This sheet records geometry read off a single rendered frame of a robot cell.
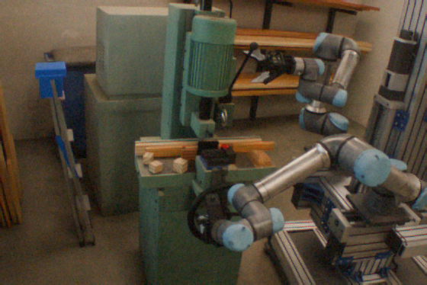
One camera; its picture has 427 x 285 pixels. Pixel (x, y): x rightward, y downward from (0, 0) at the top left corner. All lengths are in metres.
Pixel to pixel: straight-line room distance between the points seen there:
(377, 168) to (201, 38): 0.79
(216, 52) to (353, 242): 1.01
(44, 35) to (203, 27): 2.42
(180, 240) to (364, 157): 0.93
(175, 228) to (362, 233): 0.83
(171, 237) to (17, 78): 2.51
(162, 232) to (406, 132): 1.20
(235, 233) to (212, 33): 0.76
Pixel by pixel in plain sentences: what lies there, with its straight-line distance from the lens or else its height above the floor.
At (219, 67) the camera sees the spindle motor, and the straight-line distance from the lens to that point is 1.47.
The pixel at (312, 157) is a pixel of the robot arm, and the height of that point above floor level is 1.15.
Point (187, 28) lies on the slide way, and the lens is 1.66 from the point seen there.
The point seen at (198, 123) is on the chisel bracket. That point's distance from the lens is 1.58.
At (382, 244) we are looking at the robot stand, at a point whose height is 0.65.
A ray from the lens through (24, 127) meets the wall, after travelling 3.93.
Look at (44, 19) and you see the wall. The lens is 3.64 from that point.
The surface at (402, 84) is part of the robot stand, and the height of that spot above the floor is 1.33.
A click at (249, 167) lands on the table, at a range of 1.63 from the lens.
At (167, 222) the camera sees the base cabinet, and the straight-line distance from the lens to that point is 1.64.
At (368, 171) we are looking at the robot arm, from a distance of 1.19.
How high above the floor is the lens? 1.67
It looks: 25 degrees down
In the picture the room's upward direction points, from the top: 7 degrees clockwise
